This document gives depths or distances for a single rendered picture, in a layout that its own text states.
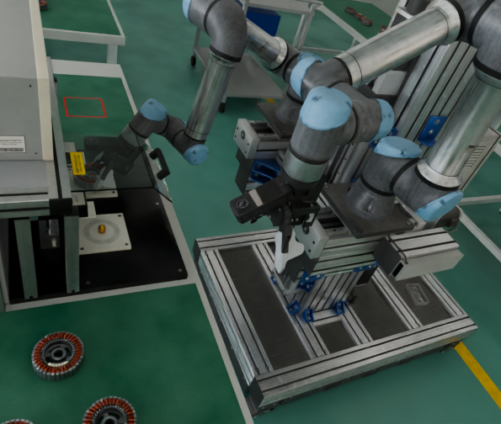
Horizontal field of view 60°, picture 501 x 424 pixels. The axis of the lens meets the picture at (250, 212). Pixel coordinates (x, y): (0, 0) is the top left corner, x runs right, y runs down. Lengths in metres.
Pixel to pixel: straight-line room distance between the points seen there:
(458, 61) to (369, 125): 0.69
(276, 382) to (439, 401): 0.94
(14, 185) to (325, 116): 0.66
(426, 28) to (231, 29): 0.52
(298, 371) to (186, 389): 0.82
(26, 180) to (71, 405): 0.51
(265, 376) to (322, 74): 1.28
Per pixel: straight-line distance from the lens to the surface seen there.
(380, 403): 2.27
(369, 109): 0.78
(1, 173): 1.07
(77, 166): 1.16
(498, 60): 1.02
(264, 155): 1.63
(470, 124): 1.09
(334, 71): 0.87
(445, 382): 2.55
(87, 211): 1.28
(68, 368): 1.12
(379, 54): 0.92
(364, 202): 1.29
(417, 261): 1.43
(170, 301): 1.27
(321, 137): 0.71
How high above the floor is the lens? 1.77
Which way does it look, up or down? 39 degrees down
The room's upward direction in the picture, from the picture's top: 19 degrees clockwise
